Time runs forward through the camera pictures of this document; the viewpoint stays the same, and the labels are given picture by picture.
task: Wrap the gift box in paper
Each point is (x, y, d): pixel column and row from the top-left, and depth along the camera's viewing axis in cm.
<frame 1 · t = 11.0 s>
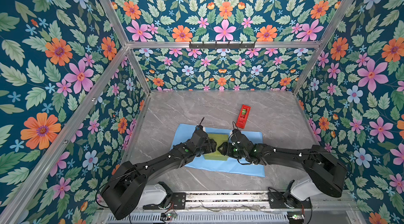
left hand: (216, 142, 83), fingers open
right hand: (220, 150, 84), fingers open
red tape dispenser: (243, 116, 100), point 6 cm above the table
light blue wrapping paper: (182, 130, 100), on the table

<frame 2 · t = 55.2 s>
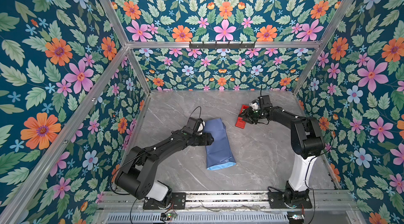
left hand: (211, 138, 87), fingers open
right hand: (240, 115, 97), fingers open
light blue wrapping paper: (219, 153, 82), point 9 cm above the table
the other named things where they were.

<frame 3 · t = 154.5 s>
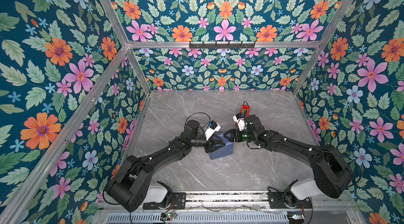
left hand: (224, 140, 76), fingers open
right hand: (228, 134, 85), fingers open
light blue wrapping paper: (225, 150, 79), point 13 cm above the table
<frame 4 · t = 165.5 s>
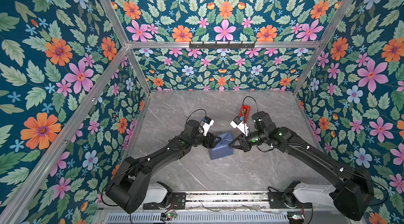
left hand: (218, 135, 81), fingers open
right hand: (229, 144, 70), fingers closed
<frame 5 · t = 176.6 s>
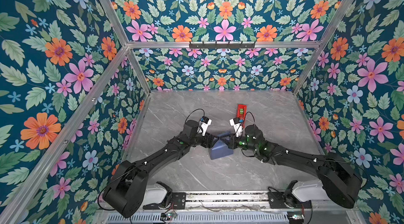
left hand: (216, 134, 81), fingers open
right hand: (219, 137, 77), fingers closed
